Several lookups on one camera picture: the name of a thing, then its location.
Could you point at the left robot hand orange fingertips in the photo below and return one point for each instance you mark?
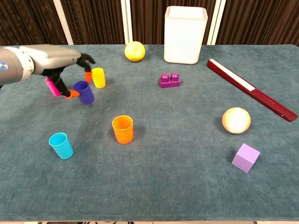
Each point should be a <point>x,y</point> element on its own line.
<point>53,57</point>

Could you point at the pink plastic cup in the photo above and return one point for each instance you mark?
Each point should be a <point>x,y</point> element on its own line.
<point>52,89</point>

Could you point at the dark blue plastic cup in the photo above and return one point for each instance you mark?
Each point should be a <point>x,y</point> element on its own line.
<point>85,93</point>

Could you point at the yellow plastic cup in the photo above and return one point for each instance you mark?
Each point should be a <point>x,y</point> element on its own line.
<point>98,78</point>

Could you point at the cyan plastic cup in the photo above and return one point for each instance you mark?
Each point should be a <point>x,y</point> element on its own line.
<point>61,147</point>

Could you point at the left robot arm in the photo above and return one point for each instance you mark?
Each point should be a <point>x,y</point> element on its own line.
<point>11,65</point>

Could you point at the yellow ball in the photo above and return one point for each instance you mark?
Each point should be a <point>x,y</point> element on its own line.
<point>134,51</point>

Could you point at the orange plastic cup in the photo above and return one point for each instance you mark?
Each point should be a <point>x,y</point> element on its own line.
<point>123,131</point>

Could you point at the purple building block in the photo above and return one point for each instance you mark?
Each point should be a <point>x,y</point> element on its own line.
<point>169,82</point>

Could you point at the white square bin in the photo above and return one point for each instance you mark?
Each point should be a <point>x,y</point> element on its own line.
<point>184,39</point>

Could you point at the teal table mat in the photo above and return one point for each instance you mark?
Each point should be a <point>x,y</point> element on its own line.
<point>163,182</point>

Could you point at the peach wooden ball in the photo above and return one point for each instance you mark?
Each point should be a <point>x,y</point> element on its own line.
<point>236,120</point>

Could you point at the long maroon box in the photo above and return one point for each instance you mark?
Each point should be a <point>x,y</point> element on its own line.
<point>257,93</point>

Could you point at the lilac cube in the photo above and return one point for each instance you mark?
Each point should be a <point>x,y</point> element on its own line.
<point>245,158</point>

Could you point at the white partition frame post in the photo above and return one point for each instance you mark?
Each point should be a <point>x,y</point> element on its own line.
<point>63,23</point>
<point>126,23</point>
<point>216,23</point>

